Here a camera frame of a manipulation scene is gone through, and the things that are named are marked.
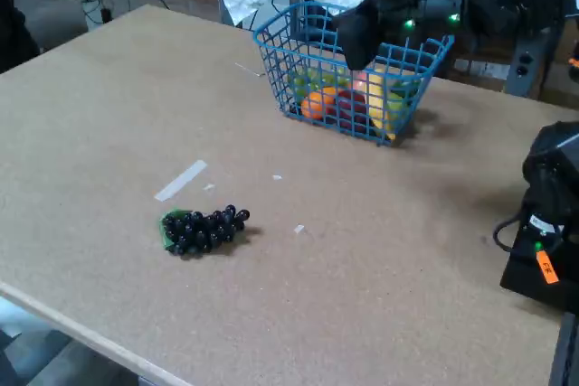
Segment yellow toy banana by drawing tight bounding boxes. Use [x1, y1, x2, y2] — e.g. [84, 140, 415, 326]
[366, 68, 400, 142]

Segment pink red toy peach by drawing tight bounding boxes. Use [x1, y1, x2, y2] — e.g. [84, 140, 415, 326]
[352, 70, 376, 93]

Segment dark green toy fruit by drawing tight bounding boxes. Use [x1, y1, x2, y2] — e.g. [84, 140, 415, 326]
[389, 77, 421, 99]

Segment yellow-green toy fruit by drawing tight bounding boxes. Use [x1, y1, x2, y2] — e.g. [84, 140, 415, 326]
[290, 68, 353, 99]

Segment dark red toy pomegranate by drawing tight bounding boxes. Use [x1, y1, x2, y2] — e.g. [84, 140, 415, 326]
[333, 89, 370, 130]

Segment orange toy fruit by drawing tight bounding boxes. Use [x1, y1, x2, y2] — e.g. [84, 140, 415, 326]
[301, 86, 338, 122]

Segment thin white tape sliver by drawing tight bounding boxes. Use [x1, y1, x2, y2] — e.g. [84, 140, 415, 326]
[234, 61, 267, 78]

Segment long white tape strip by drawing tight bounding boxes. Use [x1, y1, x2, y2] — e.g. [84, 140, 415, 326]
[154, 159, 209, 202]

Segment black toy grapes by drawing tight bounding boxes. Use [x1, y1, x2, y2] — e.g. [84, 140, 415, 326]
[157, 203, 252, 259]

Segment orange paper label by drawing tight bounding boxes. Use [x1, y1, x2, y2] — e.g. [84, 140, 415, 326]
[535, 249, 559, 286]

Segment black office chair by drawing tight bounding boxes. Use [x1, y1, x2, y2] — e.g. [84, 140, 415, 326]
[0, 0, 42, 74]

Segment blue wire basket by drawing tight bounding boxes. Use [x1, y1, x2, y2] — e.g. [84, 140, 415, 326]
[252, 0, 456, 147]

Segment wooden workbench with grey frame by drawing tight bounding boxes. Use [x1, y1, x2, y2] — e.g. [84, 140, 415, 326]
[451, 19, 579, 100]

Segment black base cable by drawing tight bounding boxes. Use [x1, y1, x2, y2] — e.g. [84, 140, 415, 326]
[492, 213, 530, 254]

